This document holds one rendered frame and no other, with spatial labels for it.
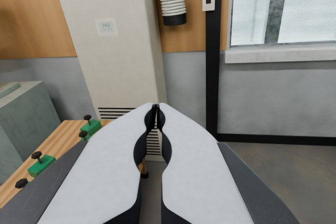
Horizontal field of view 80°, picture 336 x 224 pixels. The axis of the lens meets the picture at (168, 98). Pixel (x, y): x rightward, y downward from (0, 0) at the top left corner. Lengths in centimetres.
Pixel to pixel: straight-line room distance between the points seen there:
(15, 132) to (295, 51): 200
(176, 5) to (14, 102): 129
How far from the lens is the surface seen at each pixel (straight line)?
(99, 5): 133
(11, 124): 178
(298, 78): 176
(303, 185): 180
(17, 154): 186
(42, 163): 125
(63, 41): 189
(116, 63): 138
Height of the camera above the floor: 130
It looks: 29 degrees down
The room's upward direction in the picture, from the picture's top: 6 degrees counter-clockwise
